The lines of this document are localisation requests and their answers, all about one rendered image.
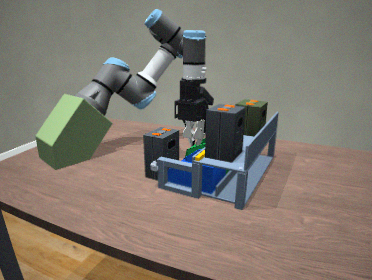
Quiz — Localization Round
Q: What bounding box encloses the green bin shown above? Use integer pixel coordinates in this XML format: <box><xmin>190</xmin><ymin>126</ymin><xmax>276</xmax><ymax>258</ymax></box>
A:
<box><xmin>185</xmin><ymin>138</ymin><xmax>229</xmax><ymax>174</ymax></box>

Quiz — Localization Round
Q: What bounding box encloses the yellow flat bar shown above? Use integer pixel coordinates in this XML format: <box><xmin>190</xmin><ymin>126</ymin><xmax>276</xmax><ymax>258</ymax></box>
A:
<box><xmin>195</xmin><ymin>150</ymin><xmax>205</xmax><ymax>161</ymax></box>

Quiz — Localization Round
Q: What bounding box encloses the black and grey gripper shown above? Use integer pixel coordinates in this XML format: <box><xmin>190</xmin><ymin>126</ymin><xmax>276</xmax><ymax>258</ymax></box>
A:
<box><xmin>175</xmin><ymin>78</ymin><xmax>209</xmax><ymax>147</ymax></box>

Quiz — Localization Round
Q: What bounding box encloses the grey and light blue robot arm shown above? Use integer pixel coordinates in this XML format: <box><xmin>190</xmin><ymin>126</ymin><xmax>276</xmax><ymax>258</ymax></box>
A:
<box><xmin>75</xmin><ymin>9</ymin><xmax>206</xmax><ymax>116</ymax></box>

